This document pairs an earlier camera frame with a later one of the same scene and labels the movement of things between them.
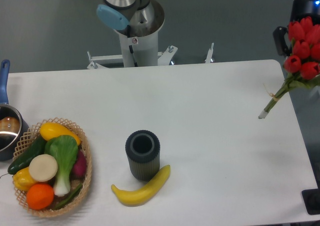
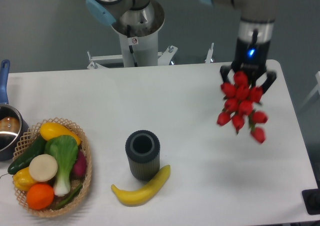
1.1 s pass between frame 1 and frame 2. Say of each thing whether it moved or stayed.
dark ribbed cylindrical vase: stayed
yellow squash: stayed
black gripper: moved
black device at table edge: stayed
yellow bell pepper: stayed
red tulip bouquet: moved
